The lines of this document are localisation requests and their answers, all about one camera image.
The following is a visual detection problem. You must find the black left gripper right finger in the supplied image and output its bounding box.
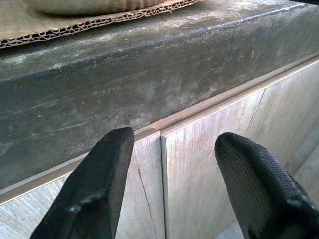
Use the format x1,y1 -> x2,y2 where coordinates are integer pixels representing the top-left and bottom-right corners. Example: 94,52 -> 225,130
214,132 -> 319,239

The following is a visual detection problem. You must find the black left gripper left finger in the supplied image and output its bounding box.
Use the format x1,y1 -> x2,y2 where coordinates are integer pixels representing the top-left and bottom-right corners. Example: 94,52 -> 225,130
29,127 -> 135,239

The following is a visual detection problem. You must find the light wooden cabinet door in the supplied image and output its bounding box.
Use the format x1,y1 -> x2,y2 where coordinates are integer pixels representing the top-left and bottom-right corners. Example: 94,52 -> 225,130
161,58 -> 319,239
0,131 -> 166,239

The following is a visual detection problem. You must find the ribbed corrugated cardboard sheet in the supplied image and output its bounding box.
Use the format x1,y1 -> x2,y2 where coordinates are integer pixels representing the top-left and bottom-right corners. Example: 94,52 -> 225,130
0,0 -> 207,49

